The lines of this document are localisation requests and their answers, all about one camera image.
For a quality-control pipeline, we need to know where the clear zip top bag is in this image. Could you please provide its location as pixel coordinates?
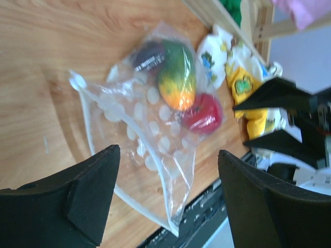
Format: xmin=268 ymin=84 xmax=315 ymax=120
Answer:
xmin=69 ymin=22 xmax=219 ymax=236

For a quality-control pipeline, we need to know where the small dark purple fake fruit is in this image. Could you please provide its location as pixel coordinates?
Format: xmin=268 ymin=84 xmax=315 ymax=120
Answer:
xmin=130 ymin=41 xmax=166 ymax=74

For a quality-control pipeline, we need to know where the green cloth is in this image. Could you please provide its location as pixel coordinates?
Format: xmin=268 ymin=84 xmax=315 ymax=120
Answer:
xmin=220 ymin=0 xmax=242 ymax=27

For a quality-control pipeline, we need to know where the red fake fruit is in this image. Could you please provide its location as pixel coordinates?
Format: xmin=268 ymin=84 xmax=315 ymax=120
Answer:
xmin=181 ymin=92 xmax=223 ymax=135

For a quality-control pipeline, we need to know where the wooden clothes rack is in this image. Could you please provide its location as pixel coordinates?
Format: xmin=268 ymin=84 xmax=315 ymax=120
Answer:
xmin=180 ymin=0 xmax=331 ymax=65

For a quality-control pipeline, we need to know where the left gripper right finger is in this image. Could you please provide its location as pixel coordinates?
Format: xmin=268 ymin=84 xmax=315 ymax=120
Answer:
xmin=218 ymin=150 xmax=330 ymax=247

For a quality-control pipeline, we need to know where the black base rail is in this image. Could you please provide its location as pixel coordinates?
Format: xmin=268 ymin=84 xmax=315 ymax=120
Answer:
xmin=138 ymin=179 xmax=227 ymax=247

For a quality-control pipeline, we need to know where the pink shirt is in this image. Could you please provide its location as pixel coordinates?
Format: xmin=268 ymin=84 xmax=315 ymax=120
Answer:
xmin=271 ymin=0 xmax=330 ymax=30

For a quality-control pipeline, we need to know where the green fake fruit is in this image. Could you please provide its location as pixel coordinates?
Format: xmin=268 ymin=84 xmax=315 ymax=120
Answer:
xmin=157 ymin=39 xmax=197 ymax=111

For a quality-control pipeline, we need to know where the dinosaur print cloth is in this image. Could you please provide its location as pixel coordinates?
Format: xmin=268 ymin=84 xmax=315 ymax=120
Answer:
xmin=197 ymin=24 xmax=287 ymax=139

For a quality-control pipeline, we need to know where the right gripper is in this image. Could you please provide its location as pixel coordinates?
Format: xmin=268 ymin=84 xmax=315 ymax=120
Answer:
xmin=233 ymin=77 xmax=330 ymax=169

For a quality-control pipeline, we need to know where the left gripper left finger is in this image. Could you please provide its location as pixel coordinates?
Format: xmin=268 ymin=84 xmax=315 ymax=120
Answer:
xmin=1 ymin=145 xmax=121 ymax=247

